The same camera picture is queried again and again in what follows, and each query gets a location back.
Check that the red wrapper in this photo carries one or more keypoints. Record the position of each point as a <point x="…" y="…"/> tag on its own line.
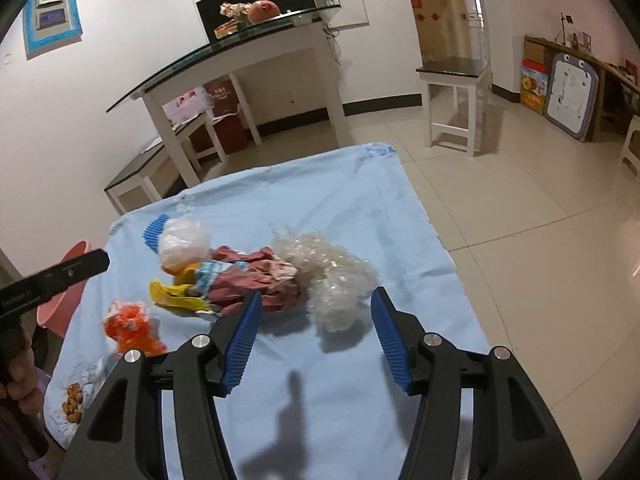
<point x="260" y="280"/>

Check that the blue foam net sleeve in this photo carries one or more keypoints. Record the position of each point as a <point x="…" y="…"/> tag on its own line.
<point x="154" y="232"/>

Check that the blue framed wall panel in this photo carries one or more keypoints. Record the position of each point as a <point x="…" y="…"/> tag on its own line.
<point x="30" y="40"/>

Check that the black-top white bench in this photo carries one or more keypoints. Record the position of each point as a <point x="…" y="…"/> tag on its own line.
<point x="135" y="170"/>

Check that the clear plastic wrap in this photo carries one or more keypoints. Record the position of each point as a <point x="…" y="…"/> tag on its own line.
<point x="330" y="280"/>

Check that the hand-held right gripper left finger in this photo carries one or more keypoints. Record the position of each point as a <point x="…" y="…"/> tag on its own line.
<point x="242" y="345"/>

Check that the light blue patterned wrapper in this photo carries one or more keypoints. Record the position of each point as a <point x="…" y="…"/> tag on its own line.
<point x="210" y="275"/>

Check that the person's left hand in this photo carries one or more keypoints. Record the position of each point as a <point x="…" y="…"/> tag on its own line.
<point x="17" y="377"/>

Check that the colourful printed box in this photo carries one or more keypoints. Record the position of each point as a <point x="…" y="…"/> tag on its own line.
<point x="532" y="85"/>

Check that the tall red box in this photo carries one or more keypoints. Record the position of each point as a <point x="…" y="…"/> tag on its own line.
<point x="225" y="105"/>

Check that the flat red box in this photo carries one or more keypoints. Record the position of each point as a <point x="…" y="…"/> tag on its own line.
<point x="230" y="29"/>

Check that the yellow wrapper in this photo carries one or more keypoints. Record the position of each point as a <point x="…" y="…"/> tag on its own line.
<point x="172" y="295"/>

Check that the white glass-top table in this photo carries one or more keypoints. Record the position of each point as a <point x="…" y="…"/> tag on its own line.
<point x="300" y="40"/>

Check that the pink plastic bucket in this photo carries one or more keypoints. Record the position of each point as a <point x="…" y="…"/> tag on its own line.
<point x="65" y="305"/>

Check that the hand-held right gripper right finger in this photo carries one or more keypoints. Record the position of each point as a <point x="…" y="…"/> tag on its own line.
<point x="392" y="345"/>

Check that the red round fruit ornament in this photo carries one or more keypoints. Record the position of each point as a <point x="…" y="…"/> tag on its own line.
<point x="264" y="11"/>

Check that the wooden desk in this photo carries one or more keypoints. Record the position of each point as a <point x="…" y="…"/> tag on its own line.
<point x="607" y="110"/>

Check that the clear plastic bag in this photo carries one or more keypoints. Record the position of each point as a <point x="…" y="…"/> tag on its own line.
<point x="182" y="245"/>

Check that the brown cardboard box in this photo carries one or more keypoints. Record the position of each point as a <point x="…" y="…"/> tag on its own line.
<point x="537" y="52"/>

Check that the orange plastic wrapper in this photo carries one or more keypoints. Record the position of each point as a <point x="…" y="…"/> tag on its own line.
<point x="132" y="330"/>

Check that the white purple drawing board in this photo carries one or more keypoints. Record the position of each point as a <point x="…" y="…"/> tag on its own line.
<point x="567" y="95"/>

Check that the light blue tablecloth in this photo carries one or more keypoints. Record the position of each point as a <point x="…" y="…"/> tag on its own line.
<point x="340" y="210"/>

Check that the red printed plastic bag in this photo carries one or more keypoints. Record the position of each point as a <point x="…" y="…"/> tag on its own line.
<point x="187" y="105"/>

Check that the black-top white stool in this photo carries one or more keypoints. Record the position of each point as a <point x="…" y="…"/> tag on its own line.
<point x="450" y="66"/>

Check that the dried flower bunch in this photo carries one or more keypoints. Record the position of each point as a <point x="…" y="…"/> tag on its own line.
<point x="232" y="10"/>

